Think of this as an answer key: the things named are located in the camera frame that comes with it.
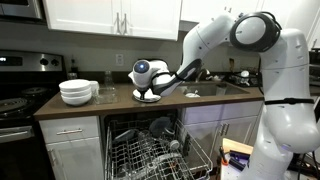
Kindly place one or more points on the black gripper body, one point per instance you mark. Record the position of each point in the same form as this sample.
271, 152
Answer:
144, 91

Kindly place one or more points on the white dinner plate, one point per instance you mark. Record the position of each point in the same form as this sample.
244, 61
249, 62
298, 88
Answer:
151, 101
136, 95

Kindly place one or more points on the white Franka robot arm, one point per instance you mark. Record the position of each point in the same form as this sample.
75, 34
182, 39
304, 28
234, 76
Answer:
286, 126

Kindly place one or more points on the dishwasher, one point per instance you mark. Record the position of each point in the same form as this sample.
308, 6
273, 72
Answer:
133, 116

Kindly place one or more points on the dark bowl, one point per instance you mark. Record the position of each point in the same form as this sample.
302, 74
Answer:
160, 126

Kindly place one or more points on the clear glass carafe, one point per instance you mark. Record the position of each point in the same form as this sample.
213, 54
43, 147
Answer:
108, 81

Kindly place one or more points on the glass cup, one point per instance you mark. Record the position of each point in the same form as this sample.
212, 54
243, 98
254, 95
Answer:
106, 96

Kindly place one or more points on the white item in sink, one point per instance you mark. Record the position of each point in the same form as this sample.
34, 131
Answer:
192, 95

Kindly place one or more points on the white coffee mug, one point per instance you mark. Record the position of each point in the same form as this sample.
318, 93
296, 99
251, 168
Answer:
95, 87

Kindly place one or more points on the small white dish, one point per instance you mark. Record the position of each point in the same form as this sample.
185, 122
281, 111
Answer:
174, 144

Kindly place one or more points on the metal sink faucet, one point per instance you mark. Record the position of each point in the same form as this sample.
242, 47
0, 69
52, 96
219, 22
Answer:
201, 74

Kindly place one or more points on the kitchen sink basin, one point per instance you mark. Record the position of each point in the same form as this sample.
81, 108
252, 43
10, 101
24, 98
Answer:
206, 89

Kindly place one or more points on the small glass jar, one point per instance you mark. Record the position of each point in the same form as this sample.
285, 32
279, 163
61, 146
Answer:
72, 76

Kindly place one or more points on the dark slim bottle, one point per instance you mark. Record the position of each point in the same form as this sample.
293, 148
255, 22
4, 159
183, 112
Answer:
74, 66

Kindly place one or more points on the white under-sink cabinet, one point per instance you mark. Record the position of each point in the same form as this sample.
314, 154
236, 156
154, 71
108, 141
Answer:
216, 126

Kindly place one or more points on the white lower cabinet with drawer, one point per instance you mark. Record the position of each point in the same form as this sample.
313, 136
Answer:
71, 150

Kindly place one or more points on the white upper cabinet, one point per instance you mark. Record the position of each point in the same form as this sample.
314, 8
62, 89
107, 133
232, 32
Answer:
83, 16

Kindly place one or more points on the black orange clamp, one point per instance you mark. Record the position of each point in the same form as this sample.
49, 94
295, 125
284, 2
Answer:
223, 156

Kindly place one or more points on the black dish drying rack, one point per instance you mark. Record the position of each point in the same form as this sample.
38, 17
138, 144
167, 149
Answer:
246, 80

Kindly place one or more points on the wooden board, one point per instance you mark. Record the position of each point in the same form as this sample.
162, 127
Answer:
236, 146

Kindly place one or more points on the stainless steel microwave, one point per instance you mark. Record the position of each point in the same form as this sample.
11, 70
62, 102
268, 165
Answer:
20, 8

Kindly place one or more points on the white wall outlet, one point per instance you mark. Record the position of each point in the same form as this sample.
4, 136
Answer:
119, 59

